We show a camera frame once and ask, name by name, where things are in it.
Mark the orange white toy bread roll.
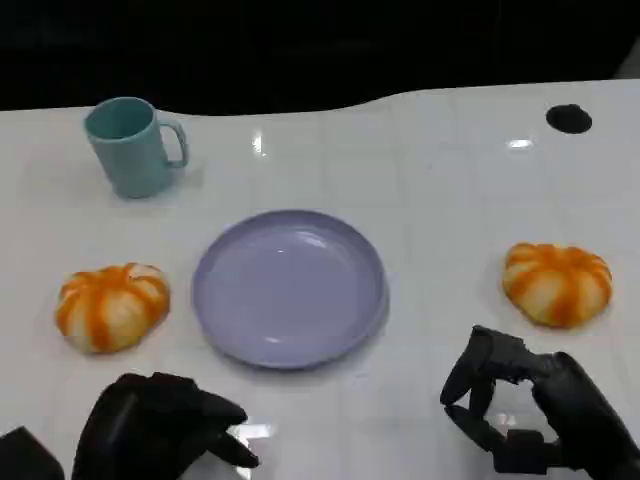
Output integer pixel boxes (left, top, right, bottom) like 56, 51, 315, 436
54, 262, 172, 355
501, 241, 614, 330

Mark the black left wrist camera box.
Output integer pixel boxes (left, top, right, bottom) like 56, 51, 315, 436
0, 425, 67, 480

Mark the pale green mug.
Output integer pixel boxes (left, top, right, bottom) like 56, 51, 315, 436
82, 96, 191, 200

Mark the black round table grommet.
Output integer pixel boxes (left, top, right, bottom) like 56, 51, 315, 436
545, 103, 594, 135

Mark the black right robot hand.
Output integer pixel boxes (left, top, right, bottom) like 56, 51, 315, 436
439, 325, 640, 480

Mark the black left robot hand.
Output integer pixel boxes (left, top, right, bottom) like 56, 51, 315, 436
71, 371, 262, 480

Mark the lilac plate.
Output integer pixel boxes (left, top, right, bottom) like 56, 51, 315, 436
191, 209, 390, 372

